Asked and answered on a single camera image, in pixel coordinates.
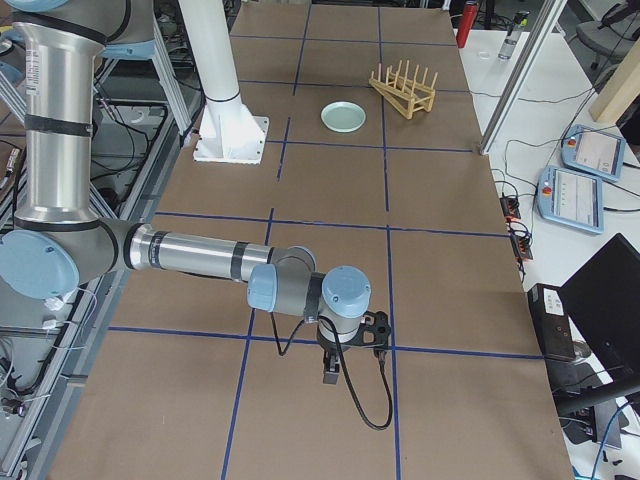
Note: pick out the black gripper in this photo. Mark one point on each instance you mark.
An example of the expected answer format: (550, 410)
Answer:
(330, 347)

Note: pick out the light green round plate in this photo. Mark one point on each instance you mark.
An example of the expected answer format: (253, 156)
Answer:
(343, 116)

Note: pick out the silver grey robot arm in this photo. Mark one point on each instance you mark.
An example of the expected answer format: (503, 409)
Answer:
(279, 280)

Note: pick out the wooden plate rack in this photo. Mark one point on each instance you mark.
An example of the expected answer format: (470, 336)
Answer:
(407, 93)

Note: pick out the brown paper table cover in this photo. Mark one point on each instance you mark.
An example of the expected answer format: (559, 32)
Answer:
(371, 164)

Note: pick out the black computer box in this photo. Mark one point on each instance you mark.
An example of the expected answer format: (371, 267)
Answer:
(551, 323)

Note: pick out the lower orange black power strip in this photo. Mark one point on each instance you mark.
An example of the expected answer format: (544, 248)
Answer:
(521, 244)

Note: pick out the orange black power strip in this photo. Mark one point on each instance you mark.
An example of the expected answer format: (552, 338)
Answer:
(521, 244)
(510, 207)

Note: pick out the upper orange black power strip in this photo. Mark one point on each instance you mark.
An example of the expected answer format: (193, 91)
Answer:
(510, 207)

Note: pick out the black monitor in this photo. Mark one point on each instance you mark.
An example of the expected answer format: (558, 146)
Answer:
(602, 300)

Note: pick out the lower blue teach pendant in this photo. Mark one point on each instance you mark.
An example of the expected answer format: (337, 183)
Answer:
(571, 198)

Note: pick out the blue teach pendant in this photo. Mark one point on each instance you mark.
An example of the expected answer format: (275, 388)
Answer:
(571, 198)
(593, 151)

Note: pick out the upper blue teach pendant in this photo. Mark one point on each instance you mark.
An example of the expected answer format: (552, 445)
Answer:
(593, 151)

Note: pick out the red water bottle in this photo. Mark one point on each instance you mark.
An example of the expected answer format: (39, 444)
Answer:
(466, 22)

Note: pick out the clear plastic bottle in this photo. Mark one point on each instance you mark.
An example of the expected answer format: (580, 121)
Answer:
(514, 31)

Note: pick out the wooden beam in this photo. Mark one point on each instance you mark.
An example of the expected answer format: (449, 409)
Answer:
(620, 91)

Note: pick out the grey office chair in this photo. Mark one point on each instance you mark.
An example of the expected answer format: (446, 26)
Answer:
(611, 37)

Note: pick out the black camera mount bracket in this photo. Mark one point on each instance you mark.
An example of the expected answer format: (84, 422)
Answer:
(373, 332)

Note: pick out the white pedestal column with base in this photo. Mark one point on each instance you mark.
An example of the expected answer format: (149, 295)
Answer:
(229, 133)

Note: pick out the aluminium frame rails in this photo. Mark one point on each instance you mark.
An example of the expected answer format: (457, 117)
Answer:
(75, 325)

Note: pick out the aluminium frame post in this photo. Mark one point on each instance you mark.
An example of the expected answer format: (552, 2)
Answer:
(548, 17)

